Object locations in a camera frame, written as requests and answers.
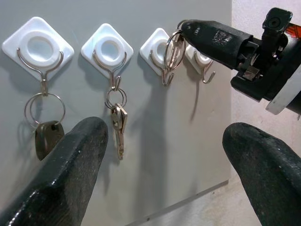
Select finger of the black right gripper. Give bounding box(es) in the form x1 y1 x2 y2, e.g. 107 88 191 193
182 20 253 71

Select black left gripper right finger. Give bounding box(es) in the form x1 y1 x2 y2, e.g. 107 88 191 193
222 122 301 226

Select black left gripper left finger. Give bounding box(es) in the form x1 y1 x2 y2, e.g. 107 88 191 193
0 116 109 226

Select silver key ring with key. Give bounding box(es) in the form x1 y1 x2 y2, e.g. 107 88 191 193
165 20 189 71

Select white diamond wall hook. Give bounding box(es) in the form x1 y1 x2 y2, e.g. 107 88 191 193
184 44 216 84
80 23 134 91
139 27 189 87
1 16 75 97

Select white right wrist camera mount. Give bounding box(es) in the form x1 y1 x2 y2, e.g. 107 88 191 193
265 73 301 116

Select black car key on ring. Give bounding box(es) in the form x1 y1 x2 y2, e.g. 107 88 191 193
24 92 66 162

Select silver keys on double ring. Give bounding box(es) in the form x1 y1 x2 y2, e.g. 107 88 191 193
105 88 129 161

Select grey wall board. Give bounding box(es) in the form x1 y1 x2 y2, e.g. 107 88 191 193
0 0 232 226

